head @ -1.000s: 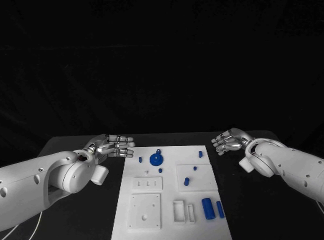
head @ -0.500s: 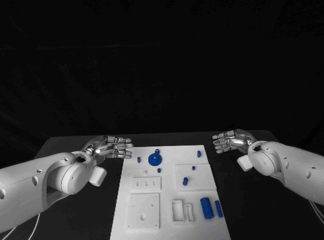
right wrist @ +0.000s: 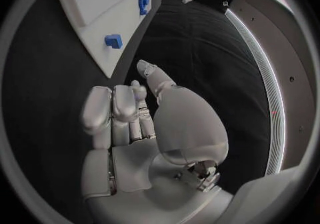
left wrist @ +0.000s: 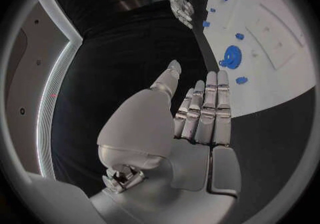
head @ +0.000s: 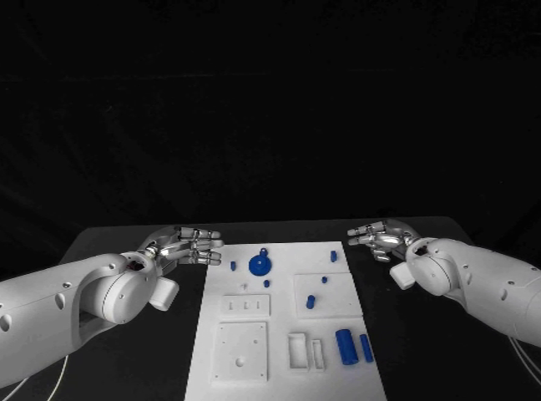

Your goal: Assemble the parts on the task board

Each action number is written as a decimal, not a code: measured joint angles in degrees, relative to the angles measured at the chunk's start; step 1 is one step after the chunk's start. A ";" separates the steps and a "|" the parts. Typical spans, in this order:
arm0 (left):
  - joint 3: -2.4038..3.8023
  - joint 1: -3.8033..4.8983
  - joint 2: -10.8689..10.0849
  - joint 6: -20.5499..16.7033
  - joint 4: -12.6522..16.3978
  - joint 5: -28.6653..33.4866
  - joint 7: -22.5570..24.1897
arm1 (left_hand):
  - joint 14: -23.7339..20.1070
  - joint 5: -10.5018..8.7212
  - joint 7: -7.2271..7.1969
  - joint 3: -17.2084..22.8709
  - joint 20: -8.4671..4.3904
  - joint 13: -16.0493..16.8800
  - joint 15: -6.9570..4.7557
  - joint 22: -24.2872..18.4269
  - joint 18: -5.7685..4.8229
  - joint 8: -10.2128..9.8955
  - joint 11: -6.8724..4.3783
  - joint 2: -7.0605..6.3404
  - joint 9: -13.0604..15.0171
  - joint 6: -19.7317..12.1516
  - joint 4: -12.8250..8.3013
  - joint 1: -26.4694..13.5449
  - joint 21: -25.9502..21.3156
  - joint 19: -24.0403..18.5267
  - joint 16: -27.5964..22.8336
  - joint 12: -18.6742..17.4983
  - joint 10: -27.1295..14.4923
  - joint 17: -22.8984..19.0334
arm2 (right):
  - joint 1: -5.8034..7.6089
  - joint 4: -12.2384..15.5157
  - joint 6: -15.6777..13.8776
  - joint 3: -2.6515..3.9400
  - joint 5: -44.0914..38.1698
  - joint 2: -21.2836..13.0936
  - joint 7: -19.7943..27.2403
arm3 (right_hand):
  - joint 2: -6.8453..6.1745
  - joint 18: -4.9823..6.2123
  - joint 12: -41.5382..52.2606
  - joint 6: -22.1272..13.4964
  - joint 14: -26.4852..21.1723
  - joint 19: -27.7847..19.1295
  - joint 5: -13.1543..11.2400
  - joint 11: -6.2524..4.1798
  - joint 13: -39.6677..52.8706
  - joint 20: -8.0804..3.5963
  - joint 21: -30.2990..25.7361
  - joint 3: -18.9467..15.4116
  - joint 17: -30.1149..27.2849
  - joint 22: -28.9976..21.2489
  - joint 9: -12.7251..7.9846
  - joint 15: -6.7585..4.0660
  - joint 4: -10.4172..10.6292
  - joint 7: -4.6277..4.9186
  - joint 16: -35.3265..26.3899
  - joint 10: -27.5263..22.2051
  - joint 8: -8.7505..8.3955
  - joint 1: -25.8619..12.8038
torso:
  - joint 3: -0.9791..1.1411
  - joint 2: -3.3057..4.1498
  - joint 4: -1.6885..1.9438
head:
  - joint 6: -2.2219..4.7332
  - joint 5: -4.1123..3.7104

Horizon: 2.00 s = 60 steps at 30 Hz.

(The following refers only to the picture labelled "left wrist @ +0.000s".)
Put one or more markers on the small blue block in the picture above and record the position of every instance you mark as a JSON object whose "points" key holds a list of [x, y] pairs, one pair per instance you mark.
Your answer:
{"points": [[206, 24]]}

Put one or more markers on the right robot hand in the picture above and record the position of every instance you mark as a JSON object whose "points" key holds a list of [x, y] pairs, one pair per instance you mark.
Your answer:
{"points": [[182, 10]]}

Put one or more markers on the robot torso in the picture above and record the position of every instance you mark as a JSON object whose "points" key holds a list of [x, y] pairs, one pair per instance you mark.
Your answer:
{"points": [[30, 80]]}

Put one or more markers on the small blue peg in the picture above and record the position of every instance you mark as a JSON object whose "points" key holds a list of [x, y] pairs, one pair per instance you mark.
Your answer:
{"points": [[212, 10], [222, 63]]}

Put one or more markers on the blue short cylinder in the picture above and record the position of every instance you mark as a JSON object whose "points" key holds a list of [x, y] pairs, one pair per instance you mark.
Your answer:
{"points": [[241, 80], [239, 36]]}

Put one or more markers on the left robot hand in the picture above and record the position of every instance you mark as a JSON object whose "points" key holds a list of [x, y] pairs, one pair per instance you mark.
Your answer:
{"points": [[195, 168]]}

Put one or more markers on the white task board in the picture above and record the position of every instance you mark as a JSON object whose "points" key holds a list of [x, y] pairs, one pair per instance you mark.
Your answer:
{"points": [[262, 88]]}

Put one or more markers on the blue gear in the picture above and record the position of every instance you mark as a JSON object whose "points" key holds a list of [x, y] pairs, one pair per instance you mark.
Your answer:
{"points": [[232, 57]]}

